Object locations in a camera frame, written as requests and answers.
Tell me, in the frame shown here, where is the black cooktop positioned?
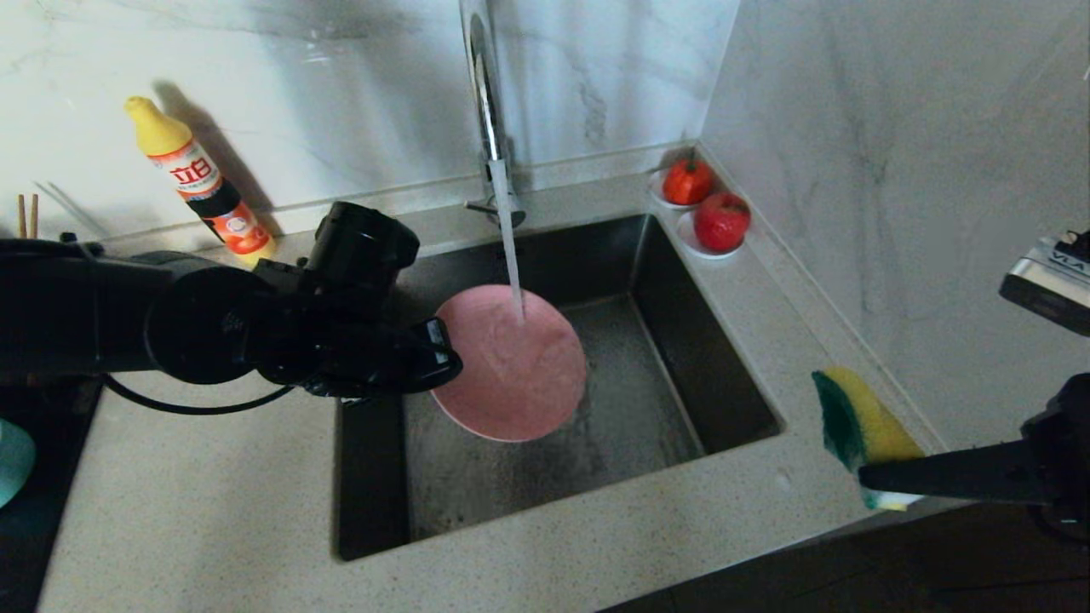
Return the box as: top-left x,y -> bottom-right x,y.
0,383 -> 103,613

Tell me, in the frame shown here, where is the running water stream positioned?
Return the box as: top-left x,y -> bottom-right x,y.
490,158 -> 527,324

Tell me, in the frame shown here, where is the teal bowl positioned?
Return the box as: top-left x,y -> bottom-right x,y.
0,419 -> 37,510

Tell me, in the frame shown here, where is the orange dish soap bottle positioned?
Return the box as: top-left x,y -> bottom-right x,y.
125,95 -> 278,265

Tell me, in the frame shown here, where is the stainless steel sink basin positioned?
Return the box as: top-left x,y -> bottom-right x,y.
336,213 -> 783,561

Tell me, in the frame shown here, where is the pink plate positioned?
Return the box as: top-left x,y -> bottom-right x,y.
430,284 -> 588,444

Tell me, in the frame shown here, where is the yellow green sponge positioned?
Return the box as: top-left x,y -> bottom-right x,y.
812,366 -> 925,512

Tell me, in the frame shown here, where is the red apple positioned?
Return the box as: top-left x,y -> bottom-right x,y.
693,192 -> 752,254

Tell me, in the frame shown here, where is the red tomato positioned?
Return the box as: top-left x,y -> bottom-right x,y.
663,155 -> 714,206

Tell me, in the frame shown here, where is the chrome faucet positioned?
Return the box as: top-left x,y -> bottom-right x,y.
456,0 -> 529,232

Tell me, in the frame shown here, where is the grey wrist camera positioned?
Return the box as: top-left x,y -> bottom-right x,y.
305,200 -> 421,295
999,230 -> 1090,337

